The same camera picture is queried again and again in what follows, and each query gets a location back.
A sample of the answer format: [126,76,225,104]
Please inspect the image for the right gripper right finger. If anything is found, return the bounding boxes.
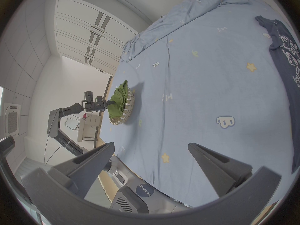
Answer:
[187,143,253,198]

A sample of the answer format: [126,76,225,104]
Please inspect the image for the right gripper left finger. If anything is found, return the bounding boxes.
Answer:
[56,142,115,199]

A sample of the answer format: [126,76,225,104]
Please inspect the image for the green shorts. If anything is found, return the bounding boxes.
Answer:
[110,80,129,119]

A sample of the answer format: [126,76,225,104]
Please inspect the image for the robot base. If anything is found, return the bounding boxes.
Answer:
[103,155,195,214]

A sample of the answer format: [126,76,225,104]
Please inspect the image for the round woven basket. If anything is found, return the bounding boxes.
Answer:
[109,90,135,125]

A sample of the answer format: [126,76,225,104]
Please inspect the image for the white small table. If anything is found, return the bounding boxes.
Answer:
[77,115,103,142]

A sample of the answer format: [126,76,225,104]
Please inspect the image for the white wardrobe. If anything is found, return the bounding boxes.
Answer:
[55,0,153,75]

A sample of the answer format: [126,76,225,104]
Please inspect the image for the white ceiling air conditioner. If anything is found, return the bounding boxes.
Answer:
[3,102,22,136]

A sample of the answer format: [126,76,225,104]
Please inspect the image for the dark blue printed T-shirt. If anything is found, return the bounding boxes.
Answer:
[255,15,300,175]

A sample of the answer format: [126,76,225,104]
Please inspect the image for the pale blue quilt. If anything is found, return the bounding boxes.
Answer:
[121,0,251,63]

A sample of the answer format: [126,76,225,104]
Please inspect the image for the black cable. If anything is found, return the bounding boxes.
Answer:
[44,135,71,166]

